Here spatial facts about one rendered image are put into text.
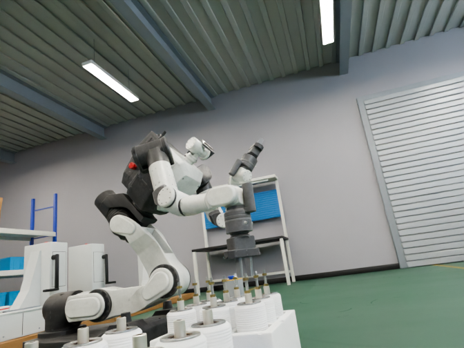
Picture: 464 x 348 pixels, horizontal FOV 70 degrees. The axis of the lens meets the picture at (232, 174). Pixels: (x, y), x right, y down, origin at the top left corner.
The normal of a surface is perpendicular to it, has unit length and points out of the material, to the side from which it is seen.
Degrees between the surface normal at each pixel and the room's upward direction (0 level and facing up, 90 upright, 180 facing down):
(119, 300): 90
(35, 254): 74
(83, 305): 90
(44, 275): 90
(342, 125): 90
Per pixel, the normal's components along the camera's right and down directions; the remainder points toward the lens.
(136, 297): -0.59, 0.07
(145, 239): -0.07, 0.14
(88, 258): -0.30, -0.22
